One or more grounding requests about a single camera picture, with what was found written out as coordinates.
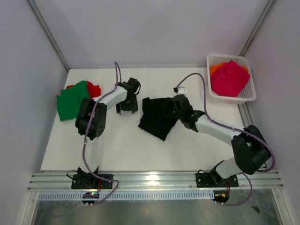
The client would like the black t shirt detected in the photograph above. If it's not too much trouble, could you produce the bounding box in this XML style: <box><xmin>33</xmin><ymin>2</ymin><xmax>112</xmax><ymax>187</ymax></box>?
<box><xmin>138</xmin><ymin>97</ymin><xmax>177</xmax><ymax>141</ymax></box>

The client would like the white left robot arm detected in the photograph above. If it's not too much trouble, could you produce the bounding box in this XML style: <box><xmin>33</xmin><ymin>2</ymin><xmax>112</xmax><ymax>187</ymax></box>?
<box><xmin>75</xmin><ymin>77</ymin><xmax>141</xmax><ymax>188</ymax></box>

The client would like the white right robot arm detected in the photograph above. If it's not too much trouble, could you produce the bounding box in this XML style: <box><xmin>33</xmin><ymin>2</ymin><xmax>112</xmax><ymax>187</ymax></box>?
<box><xmin>164</xmin><ymin>87</ymin><xmax>271</xmax><ymax>187</ymax></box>

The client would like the red t shirt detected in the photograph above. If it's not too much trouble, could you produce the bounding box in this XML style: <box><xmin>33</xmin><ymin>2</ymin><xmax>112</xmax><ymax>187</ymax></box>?
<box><xmin>60</xmin><ymin>81</ymin><xmax>101</xmax><ymax>98</ymax></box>

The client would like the green t shirt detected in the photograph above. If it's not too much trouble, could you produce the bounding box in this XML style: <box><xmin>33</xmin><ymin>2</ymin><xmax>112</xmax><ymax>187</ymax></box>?
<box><xmin>56</xmin><ymin>81</ymin><xmax>90</xmax><ymax>121</ymax></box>

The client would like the orange t shirt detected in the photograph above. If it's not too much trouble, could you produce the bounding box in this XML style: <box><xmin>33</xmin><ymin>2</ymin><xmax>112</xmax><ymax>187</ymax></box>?
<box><xmin>210</xmin><ymin>62</ymin><xmax>248</xmax><ymax>75</ymax></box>

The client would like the white plastic basket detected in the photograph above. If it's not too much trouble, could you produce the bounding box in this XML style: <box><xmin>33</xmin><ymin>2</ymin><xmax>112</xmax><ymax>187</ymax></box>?
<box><xmin>206</xmin><ymin>54</ymin><xmax>256</xmax><ymax>104</ymax></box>

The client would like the pink t shirt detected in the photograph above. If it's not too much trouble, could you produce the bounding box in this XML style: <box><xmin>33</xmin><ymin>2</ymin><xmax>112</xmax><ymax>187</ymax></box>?
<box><xmin>210</xmin><ymin>60</ymin><xmax>250</xmax><ymax>98</ymax></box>

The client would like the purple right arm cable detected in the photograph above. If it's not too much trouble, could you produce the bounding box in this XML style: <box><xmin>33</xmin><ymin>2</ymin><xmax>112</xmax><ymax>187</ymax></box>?
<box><xmin>172</xmin><ymin>72</ymin><xmax>275</xmax><ymax>207</ymax></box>

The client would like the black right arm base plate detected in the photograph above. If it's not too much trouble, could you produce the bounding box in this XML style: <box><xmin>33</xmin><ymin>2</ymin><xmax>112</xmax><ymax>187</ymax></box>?
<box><xmin>195</xmin><ymin>170</ymin><xmax>239</xmax><ymax>188</ymax></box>

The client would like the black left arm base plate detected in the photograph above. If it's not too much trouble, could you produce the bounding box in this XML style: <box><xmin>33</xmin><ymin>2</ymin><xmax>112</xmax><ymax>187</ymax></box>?
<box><xmin>71</xmin><ymin>173</ymin><xmax>113</xmax><ymax>189</ymax></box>

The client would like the grey slotted cable duct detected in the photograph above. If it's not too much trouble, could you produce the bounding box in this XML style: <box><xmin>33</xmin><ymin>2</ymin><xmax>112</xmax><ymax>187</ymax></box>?
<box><xmin>37</xmin><ymin>190</ymin><xmax>215</xmax><ymax>201</ymax></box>

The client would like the aluminium front rail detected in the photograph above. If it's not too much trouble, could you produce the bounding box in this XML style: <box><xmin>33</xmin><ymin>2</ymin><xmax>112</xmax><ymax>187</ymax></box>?
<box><xmin>28</xmin><ymin>170</ymin><xmax>284</xmax><ymax>191</ymax></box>

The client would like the left rear frame post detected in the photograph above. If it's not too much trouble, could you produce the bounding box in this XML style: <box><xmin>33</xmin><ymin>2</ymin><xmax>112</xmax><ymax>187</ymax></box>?
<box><xmin>26</xmin><ymin>0</ymin><xmax>70</xmax><ymax>72</ymax></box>

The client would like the frame post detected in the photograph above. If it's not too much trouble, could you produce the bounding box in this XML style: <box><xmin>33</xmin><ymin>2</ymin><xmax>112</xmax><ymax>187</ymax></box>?
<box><xmin>239</xmin><ymin>0</ymin><xmax>278</xmax><ymax>57</ymax></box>
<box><xmin>26</xmin><ymin>0</ymin><xmax>70</xmax><ymax>72</ymax></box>

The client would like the right rear frame post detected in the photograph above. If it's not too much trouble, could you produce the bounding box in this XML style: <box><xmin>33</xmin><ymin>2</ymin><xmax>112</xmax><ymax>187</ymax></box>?
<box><xmin>239</xmin><ymin>0</ymin><xmax>278</xmax><ymax>57</ymax></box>

